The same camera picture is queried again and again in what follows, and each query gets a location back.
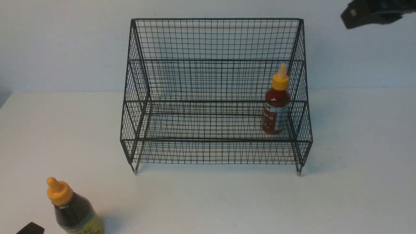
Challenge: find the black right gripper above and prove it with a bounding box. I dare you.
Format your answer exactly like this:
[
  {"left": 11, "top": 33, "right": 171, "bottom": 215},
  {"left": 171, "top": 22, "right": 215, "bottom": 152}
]
[{"left": 341, "top": 0, "right": 416, "bottom": 30}]

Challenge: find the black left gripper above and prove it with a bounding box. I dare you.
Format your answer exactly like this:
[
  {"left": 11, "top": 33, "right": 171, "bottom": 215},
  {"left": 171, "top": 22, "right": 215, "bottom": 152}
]
[{"left": 16, "top": 222, "right": 45, "bottom": 234}]

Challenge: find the dark sauce bottle yellow cap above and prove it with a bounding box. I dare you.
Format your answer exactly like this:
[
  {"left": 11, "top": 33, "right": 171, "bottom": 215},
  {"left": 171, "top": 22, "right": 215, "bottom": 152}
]
[{"left": 46, "top": 177, "right": 105, "bottom": 234}]

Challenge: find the red sauce bottle yellow cap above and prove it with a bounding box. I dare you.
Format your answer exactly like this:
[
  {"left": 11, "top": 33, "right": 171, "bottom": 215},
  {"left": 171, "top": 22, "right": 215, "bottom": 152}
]
[{"left": 261, "top": 63, "right": 291, "bottom": 135}]

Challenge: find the black wire mesh shelf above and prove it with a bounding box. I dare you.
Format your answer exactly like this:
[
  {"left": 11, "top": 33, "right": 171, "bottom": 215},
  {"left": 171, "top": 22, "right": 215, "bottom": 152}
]
[{"left": 120, "top": 18, "right": 313, "bottom": 176}]

